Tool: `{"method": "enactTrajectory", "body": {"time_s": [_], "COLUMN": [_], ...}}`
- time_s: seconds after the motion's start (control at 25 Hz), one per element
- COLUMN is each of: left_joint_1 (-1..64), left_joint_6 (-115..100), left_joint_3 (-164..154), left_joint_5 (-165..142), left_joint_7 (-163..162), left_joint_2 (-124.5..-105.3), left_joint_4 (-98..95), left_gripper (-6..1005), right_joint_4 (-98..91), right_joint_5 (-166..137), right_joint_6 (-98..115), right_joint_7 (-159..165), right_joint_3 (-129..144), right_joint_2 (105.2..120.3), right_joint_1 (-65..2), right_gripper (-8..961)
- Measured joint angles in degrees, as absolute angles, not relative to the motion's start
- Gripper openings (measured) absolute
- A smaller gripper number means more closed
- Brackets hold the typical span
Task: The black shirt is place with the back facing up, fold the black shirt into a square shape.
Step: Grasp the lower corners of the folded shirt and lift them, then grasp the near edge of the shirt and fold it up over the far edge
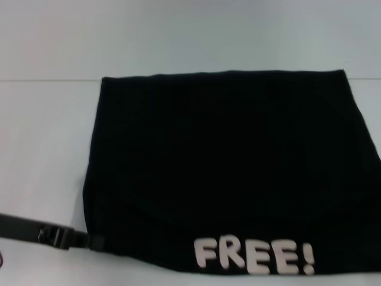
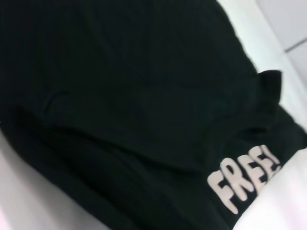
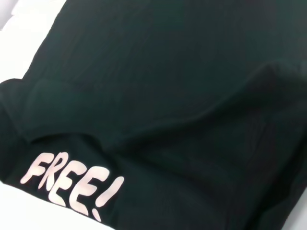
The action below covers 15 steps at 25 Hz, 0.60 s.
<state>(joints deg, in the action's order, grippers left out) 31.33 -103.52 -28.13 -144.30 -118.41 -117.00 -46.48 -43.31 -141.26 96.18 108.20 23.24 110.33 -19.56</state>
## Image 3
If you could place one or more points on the black shirt with FREE print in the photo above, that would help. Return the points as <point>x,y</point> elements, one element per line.
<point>153,72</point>

